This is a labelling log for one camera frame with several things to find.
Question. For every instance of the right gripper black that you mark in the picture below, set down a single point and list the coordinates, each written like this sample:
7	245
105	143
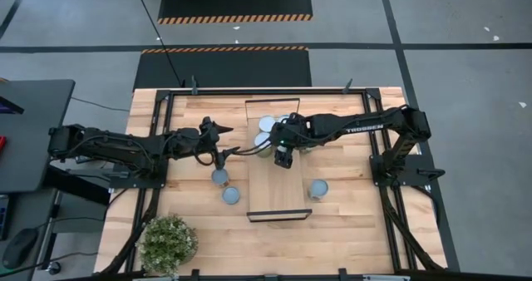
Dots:
291	133

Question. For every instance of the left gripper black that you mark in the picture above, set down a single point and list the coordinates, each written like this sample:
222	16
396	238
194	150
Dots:
205	139

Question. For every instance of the green tall can silver lid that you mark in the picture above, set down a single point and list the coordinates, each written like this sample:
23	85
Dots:
262	140

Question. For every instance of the small tomato print can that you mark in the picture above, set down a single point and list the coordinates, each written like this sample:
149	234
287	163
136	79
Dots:
220	177

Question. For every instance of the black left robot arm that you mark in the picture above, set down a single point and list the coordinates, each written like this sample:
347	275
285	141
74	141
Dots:
124	148

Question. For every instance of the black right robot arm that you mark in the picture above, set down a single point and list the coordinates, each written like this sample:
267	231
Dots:
365	125

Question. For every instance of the grey table clamp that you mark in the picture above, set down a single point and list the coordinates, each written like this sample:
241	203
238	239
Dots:
194	85
347	85

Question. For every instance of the black mat with hazard stripes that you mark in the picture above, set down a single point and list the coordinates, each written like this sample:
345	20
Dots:
234	0
224	69

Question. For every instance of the potted green plant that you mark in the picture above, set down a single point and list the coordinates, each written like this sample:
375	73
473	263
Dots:
168	243

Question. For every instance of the grey desk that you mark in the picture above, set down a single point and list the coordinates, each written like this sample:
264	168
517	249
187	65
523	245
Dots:
37	135

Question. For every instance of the black computer mouse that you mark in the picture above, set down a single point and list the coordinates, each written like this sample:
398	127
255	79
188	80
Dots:
20	247

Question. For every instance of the wooden shelf with black frame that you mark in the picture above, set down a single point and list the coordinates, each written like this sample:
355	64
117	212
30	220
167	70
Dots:
274	189

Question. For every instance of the black aluminium rig frame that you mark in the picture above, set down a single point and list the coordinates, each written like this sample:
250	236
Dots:
266	92

